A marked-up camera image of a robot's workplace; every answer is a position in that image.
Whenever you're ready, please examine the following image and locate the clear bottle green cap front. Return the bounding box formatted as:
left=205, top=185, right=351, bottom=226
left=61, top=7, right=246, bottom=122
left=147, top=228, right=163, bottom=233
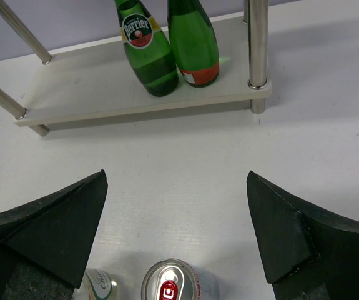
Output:
left=72, top=268, right=118, bottom=300

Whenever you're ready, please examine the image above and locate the green Perrier labelled bottle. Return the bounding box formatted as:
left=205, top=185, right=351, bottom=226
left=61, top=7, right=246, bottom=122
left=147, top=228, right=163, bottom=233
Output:
left=115, top=0, right=179, bottom=97

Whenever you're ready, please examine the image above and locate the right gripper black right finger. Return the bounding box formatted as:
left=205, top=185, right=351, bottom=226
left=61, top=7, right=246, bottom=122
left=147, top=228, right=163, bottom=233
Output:
left=247, top=171, right=359, bottom=299

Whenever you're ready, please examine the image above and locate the dark green gold-cap bottle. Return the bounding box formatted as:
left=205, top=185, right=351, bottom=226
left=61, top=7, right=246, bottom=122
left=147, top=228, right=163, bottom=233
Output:
left=167, top=1, right=220, bottom=88

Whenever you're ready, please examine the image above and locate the right silver blue can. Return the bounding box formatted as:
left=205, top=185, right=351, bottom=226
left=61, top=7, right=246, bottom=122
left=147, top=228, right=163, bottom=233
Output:
left=140, top=258, right=220, bottom=300

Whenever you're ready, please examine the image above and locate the beige two-tier shelf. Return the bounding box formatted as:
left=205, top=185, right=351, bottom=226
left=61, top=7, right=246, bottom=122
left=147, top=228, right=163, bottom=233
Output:
left=0, top=1, right=272, bottom=136

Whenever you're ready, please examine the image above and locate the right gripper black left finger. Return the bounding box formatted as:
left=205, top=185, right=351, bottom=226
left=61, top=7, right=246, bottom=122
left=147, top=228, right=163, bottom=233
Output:
left=0, top=170, right=108, bottom=299

